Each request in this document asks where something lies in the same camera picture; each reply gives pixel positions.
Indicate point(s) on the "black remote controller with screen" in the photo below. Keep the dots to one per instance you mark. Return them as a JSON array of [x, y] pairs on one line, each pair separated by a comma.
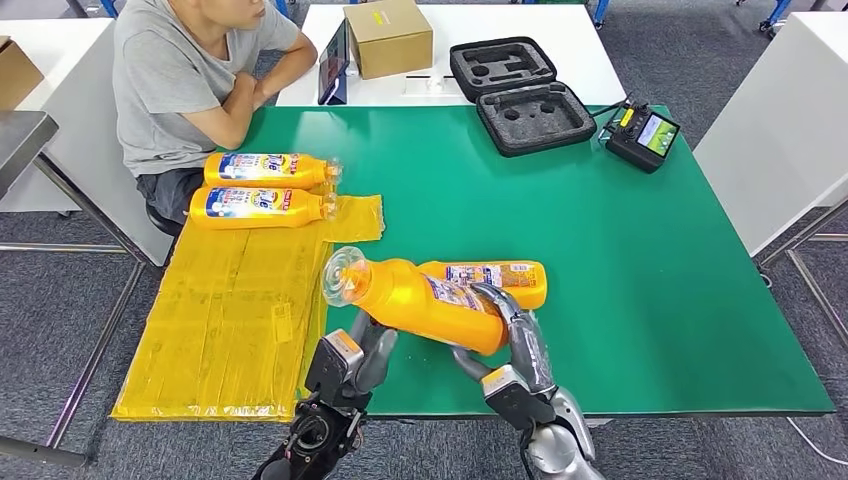
[[636, 140]]

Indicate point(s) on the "small white plastic item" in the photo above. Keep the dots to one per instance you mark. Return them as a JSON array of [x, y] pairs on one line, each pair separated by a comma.
[[433, 83]]

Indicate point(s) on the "white side table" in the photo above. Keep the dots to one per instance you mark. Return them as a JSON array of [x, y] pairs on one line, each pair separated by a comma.
[[69, 78]]

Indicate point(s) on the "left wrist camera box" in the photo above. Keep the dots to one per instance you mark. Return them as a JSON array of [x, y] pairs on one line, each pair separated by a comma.
[[331, 368]]

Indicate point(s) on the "green plastic crate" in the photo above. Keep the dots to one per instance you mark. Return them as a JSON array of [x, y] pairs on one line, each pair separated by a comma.
[[562, 2]]

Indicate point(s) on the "person's left forearm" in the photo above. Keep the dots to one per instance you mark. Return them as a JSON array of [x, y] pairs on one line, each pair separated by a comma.
[[291, 69]]

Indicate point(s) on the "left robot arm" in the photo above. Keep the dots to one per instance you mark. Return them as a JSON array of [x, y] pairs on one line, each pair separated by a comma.
[[318, 440]]

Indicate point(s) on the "orange detergent bottle clear cap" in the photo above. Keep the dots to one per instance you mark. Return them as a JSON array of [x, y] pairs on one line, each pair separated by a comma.
[[404, 298], [305, 173], [305, 212], [523, 285]]

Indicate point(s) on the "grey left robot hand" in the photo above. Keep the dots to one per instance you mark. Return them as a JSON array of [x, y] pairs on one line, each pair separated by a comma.
[[378, 354]]

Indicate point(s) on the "closed brown cardboard box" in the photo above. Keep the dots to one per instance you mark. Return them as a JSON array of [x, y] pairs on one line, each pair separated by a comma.
[[389, 44]]

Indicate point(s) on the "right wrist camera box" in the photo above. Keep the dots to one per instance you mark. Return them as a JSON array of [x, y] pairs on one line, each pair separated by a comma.
[[517, 397]]

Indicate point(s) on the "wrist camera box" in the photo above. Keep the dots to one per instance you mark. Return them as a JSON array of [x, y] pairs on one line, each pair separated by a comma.
[[517, 397], [331, 368]]

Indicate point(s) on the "person's right forearm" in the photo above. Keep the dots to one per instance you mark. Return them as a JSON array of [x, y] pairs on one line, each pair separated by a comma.
[[240, 122]]

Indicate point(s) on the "open brown cardboard box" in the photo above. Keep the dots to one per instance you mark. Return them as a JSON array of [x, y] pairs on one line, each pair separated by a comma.
[[14, 74]]

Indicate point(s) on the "person's right hand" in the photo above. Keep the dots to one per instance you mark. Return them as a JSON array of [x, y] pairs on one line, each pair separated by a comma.
[[248, 83]]

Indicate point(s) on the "grey metal table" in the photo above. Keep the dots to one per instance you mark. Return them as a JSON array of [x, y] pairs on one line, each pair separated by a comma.
[[18, 141]]

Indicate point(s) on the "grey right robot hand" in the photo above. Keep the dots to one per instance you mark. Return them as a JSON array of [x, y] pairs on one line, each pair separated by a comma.
[[530, 351]]

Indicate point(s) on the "open black foam case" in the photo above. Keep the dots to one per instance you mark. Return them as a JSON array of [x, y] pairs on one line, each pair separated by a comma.
[[530, 120]]

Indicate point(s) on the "person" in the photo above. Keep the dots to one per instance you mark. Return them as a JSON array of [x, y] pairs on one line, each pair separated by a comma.
[[166, 79]]

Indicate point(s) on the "dark tablet with stand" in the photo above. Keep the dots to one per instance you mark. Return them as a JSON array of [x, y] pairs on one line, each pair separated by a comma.
[[334, 63]]

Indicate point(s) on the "yellow taped cardboard mat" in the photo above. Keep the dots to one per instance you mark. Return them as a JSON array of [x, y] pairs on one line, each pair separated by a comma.
[[212, 331]]

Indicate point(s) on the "thin black pen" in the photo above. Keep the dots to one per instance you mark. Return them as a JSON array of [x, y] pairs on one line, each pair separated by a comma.
[[415, 77]]

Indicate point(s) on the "black stool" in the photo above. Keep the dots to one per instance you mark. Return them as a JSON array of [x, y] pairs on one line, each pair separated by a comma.
[[162, 224]]

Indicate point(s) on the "white table with metal legs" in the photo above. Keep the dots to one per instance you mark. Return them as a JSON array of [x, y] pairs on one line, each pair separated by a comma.
[[774, 131]]

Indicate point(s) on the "white table with box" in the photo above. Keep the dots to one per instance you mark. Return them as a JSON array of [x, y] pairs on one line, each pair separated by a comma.
[[563, 44]]

